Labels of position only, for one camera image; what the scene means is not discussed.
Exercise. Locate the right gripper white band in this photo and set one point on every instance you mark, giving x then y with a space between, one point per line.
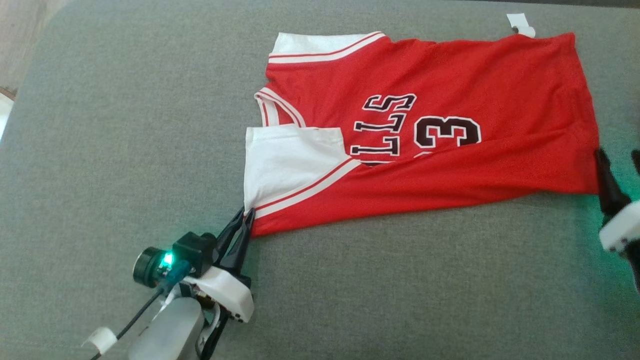
622 230

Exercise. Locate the white round object brown rim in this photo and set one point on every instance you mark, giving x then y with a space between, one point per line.
5 112

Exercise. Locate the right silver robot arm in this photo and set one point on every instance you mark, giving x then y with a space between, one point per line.
635 267

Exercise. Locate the red basketball jersey white sleeves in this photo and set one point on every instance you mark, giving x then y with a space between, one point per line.
475 170

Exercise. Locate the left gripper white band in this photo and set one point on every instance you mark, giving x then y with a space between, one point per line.
230 295

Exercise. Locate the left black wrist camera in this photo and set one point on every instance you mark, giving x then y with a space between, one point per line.
192 252

